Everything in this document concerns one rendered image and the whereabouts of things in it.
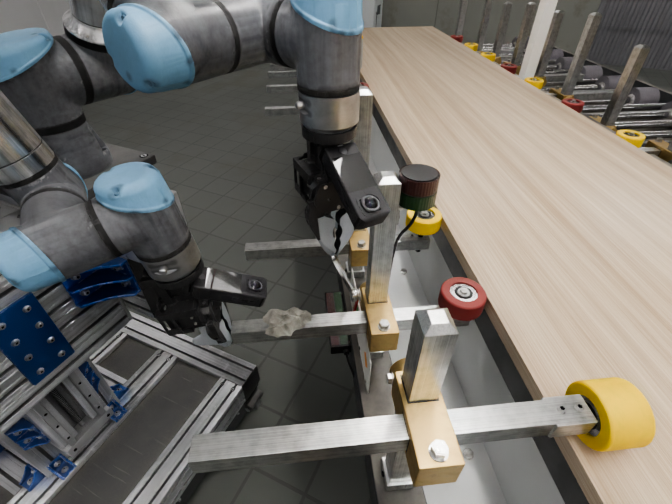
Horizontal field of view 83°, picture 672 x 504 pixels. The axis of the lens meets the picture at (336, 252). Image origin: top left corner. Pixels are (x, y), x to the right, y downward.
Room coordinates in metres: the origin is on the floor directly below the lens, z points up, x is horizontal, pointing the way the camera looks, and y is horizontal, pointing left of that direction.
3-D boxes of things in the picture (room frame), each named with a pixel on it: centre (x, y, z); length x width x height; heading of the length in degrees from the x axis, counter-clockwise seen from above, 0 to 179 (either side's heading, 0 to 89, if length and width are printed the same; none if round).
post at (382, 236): (0.50, -0.08, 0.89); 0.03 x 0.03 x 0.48; 6
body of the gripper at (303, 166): (0.48, 0.01, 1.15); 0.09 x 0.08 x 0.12; 26
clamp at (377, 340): (0.47, -0.08, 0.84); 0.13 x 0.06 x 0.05; 6
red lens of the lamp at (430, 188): (0.50, -0.12, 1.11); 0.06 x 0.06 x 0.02
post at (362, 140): (0.74, -0.05, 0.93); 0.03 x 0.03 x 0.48; 6
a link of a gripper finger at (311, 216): (0.45, 0.02, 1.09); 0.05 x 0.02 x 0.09; 116
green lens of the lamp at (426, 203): (0.50, -0.12, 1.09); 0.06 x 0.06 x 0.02
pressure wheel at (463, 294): (0.47, -0.23, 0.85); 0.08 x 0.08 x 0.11
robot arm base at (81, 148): (0.69, 0.53, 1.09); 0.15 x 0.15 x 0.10
